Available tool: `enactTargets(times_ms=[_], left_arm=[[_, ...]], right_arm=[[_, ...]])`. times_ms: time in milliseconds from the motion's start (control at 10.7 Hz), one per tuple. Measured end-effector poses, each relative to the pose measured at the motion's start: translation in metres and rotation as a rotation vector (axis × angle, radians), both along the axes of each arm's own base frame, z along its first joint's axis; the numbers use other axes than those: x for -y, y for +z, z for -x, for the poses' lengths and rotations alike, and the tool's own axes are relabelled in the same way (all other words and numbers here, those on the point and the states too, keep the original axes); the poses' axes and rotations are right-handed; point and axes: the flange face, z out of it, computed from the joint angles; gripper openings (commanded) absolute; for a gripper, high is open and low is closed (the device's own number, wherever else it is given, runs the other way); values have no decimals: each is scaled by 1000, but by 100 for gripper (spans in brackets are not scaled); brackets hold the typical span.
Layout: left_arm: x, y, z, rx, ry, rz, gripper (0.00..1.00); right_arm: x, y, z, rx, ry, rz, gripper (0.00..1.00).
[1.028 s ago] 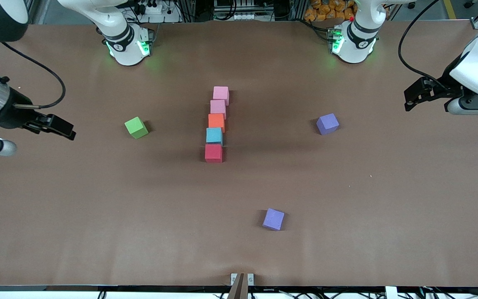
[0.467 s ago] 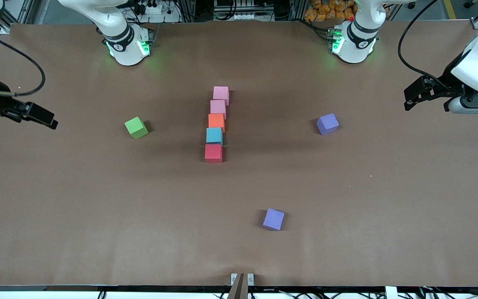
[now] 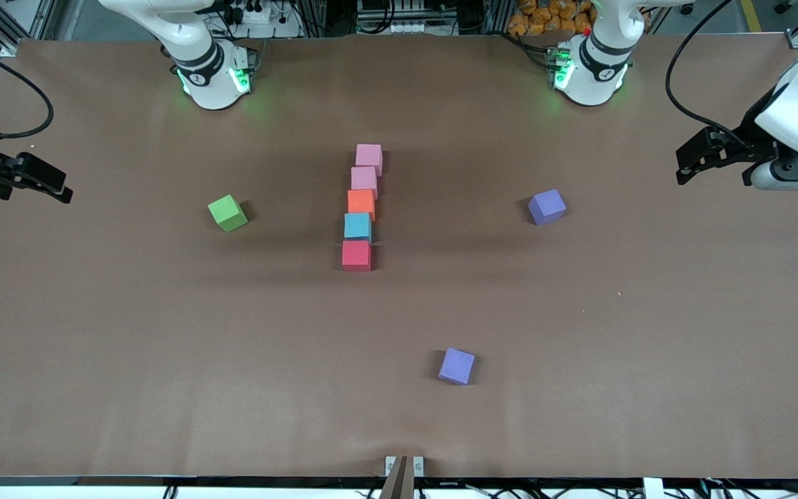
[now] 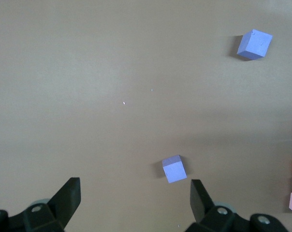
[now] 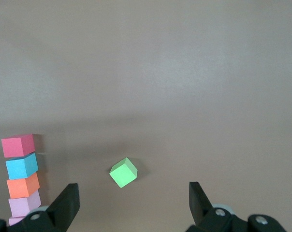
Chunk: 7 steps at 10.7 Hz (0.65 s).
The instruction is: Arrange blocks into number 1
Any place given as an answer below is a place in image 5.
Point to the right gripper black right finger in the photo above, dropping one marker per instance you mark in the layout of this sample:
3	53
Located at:
199	203

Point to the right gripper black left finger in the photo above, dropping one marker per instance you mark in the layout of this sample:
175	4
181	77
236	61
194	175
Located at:
63	205

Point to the pink foam cube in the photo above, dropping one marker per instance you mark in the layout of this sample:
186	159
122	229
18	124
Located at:
24	204
15	221

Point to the orange foam cube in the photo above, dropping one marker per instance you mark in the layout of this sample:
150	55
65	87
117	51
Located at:
21	186

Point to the blue foam cube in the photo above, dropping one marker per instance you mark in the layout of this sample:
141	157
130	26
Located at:
20	167

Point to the red foam cube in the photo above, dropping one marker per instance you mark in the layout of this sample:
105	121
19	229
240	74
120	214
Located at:
16	146

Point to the green foam cube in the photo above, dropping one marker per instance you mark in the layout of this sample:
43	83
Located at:
123	174

